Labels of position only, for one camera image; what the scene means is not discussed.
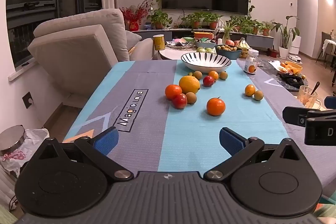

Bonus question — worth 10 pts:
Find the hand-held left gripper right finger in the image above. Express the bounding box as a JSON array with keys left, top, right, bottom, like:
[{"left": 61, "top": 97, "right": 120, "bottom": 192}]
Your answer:
[{"left": 203, "top": 127, "right": 301, "bottom": 182}]

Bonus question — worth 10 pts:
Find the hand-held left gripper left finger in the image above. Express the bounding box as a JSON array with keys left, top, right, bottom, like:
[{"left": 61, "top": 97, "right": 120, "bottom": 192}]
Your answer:
[{"left": 37, "top": 126, "right": 134, "bottom": 183}]

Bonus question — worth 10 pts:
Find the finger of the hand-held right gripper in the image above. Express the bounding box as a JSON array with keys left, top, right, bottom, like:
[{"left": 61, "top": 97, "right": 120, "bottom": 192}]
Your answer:
[
  {"left": 324, "top": 96, "right": 336, "bottom": 109},
  {"left": 283, "top": 106, "right": 336, "bottom": 125}
]

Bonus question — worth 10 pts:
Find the orange mandarin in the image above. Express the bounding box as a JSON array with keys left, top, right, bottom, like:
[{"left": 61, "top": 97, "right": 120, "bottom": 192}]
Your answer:
[
  {"left": 165, "top": 84, "right": 182, "bottom": 100},
  {"left": 206, "top": 97, "right": 226, "bottom": 116}
]

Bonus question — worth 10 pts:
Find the large yellow orange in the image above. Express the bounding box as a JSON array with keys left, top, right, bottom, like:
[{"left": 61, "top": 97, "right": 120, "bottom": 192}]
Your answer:
[{"left": 179, "top": 75, "right": 201, "bottom": 95}]

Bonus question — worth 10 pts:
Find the black striped white bowl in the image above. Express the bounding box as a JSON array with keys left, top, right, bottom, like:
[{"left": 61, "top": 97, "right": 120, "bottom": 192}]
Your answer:
[{"left": 181, "top": 52, "right": 233, "bottom": 73}]

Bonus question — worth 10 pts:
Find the metal spoon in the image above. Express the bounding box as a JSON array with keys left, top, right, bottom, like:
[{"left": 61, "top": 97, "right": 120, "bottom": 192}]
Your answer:
[{"left": 310, "top": 81, "right": 321, "bottom": 96}]

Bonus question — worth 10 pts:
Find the glass cup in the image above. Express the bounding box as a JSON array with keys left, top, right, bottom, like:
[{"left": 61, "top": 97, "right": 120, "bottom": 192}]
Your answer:
[{"left": 298, "top": 85, "right": 321, "bottom": 109}]

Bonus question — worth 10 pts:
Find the black bag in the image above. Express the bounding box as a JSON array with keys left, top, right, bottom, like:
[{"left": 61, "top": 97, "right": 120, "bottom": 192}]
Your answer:
[{"left": 282, "top": 75, "right": 303, "bottom": 88}]

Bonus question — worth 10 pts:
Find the round dark marble table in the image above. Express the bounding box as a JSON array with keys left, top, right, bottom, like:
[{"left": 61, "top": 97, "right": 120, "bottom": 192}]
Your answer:
[{"left": 252, "top": 59, "right": 310, "bottom": 93}]

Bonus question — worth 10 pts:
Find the blue grey printed tablecloth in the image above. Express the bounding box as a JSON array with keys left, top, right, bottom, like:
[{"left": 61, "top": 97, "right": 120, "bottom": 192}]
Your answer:
[{"left": 62, "top": 58, "right": 336, "bottom": 190}]

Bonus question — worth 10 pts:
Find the orange basket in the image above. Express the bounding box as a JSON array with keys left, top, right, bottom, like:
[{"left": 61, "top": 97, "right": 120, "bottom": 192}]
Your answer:
[{"left": 280, "top": 61, "right": 303, "bottom": 75}]

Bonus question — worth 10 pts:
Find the clear jar with white lid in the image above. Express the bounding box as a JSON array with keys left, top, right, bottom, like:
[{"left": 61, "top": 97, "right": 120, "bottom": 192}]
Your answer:
[{"left": 244, "top": 49, "right": 259, "bottom": 74}]

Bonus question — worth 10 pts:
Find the white plastic bag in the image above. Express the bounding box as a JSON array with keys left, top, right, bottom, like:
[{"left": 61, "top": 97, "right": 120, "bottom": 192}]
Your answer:
[{"left": 0, "top": 128, "right": 50, "bottom": 178}]

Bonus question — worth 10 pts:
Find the tall plant in white pot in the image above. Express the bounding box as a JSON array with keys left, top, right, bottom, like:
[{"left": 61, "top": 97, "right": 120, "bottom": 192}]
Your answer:
[{"left": 272, "top": 15, "right": 300, "bottom": 59}]

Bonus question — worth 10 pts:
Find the bunch of bananas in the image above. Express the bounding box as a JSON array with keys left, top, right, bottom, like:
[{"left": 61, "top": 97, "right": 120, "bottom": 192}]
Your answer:
[{"left": 236, "top": 37, "right": 250, "bottom": 51}]

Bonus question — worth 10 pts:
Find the dark blue bowl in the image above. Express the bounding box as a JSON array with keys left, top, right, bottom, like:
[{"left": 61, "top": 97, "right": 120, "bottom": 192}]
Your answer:
[{"left": 215, "top": 44, "right": 243, "bottom": 60}]

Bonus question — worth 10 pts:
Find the potted green plant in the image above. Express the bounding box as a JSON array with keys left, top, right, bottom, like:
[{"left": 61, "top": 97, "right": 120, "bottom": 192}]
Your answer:
[
  {"left": 230, "top": 15, "right": 263, "bottom": 35},
  {"left": 147, "top": 9, "right": 173, "bottom": 30},
  {"left": 207, "top": 13, "right": 223, "bottom": 30},
  {"left": 180, "top": 12, "right": 210, "bottom": 29},
  {"left": 261, "top": 21, "right": 275, "bottom": 37}
]

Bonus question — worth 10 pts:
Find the pile of longans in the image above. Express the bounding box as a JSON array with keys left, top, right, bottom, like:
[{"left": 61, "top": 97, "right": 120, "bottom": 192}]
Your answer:
[{"left": 217, "top": 45, "right": 240, "bottom": 52}]

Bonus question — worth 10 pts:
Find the beige sofa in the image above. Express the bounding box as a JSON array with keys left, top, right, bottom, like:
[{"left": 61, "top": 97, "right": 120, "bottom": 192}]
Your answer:
[{"left": 28, "top": 9, "right": 155, "bottom": 104}]

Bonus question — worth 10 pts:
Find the glass jar with metal lid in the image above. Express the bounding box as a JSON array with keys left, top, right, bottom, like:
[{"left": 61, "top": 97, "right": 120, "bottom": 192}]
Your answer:
[{"left": 0, "top": 125, "right": 26, "bottom": 156}]

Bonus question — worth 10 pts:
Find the teal rectangular dish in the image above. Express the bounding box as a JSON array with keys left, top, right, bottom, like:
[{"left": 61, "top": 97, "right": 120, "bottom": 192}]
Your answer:
[{"left": 194, "top": 40, "right": 216, "bottom": 48}]

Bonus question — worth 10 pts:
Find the grey cushion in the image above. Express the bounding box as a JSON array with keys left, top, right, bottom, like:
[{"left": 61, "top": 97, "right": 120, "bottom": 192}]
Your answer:
[{"left": 125, "top": 30, "right": 142, "bottom": 62}]

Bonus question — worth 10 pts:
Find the grass plant in glass vase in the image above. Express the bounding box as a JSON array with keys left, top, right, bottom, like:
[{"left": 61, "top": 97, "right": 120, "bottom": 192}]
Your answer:
[{"left": 219, "top": 20, "right": 240, "bottom": 43}]

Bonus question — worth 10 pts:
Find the glass plate with snacks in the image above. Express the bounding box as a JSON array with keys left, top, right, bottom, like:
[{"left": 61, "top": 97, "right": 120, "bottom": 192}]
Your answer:
[{"left": 166, "top": 40, "right": 196, "bottom": 48}]

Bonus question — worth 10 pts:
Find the yellow tin can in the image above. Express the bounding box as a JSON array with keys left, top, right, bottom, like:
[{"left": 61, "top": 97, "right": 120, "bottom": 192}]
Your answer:
[{"left": 153, "top": 34, "right": 166, "bottom": 51}]

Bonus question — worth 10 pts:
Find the red berry plant in vase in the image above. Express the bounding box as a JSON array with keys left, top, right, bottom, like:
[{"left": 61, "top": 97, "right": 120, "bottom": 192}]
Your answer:
[{"left": 119, "top": 1, "right": 151, "bottom": 31}]

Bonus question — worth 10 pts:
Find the dark wall socket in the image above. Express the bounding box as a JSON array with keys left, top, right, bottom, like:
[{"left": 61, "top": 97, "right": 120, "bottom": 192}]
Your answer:
[{"left": 22, "top": 91, "right": 34, "bottom": 109}]

